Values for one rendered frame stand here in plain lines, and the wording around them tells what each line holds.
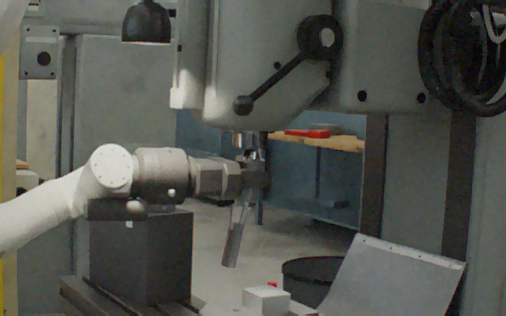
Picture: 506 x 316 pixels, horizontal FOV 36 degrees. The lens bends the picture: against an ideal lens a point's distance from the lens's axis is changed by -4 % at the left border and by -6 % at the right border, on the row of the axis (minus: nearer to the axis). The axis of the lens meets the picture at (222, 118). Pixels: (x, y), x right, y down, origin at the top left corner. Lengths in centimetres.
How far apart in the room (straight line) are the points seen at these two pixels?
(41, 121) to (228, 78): 851
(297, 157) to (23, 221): 743
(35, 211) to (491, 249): 78
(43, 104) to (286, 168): 297
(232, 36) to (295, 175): 739
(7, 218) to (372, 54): 61
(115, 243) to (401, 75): 72
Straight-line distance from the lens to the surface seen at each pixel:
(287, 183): 869
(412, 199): 155
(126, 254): 168
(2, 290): 302
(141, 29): 114
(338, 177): 797
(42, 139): 969
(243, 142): 128
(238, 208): 130
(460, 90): 122
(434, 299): 146
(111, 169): 118
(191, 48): 123
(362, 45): 128
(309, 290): 317
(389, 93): 132
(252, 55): 119
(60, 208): 119
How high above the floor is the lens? 139
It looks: 3 degrees down
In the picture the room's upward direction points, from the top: 2 degrees clockwise
